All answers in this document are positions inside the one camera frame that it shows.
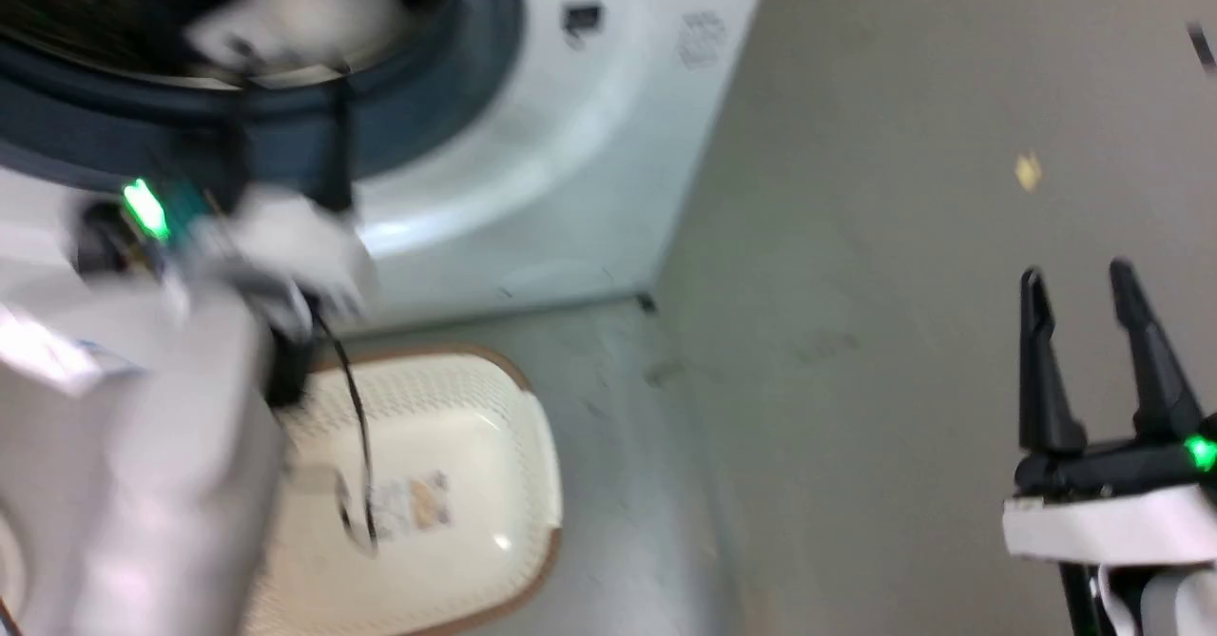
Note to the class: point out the dark grey door gasket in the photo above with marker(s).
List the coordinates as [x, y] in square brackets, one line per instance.
[447, 94]

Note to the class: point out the dark object at floor edge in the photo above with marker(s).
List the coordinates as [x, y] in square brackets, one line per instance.
[1204, 47]

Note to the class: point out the printed label on basket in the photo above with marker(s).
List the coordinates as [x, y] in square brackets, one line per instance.
[414, 505]

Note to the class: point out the cream plastic laundry basket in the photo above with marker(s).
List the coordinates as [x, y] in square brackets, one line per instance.
[456, 446]

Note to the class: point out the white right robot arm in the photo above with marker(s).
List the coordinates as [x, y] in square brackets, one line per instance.
[1155, 603]

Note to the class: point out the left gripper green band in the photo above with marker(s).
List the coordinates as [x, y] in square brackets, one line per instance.
[285, 246]

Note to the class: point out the small yellow floor scrap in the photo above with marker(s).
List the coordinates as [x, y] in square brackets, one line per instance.
[1028, 171]

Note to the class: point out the white front-load washing machine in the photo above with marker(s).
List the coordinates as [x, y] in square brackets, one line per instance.
[570, 189]

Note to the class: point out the pale sticker on washer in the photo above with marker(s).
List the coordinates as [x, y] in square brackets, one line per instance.
[702, 39]

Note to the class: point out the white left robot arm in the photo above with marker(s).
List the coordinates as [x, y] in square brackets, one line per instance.
[124, 465]

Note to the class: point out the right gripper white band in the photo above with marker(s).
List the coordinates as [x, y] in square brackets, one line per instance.
[1112, 512]

